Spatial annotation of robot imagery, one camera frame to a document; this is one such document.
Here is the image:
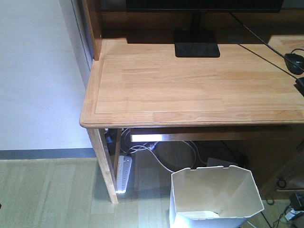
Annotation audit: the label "black computer mouse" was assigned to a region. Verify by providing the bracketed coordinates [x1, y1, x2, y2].
[285, 53, 304, 75]

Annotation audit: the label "wooden desk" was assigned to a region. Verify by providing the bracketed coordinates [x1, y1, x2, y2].
[80, 0, 304, 203]

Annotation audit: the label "black keyboard corner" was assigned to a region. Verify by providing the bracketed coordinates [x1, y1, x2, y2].
[294, 77, 304, 96]

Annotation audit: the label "white power strip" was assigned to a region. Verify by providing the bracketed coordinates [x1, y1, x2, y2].
[116, 155, 133, 194]

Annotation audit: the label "white cable under desk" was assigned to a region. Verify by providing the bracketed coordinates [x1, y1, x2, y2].
[121, 128, 198, 173]

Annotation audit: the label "white trash bin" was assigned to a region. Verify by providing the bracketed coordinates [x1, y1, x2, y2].
[169, 165, 264, 228]

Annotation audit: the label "black computer monitor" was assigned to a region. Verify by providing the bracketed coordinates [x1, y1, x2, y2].
[126, 0, 283, 57]

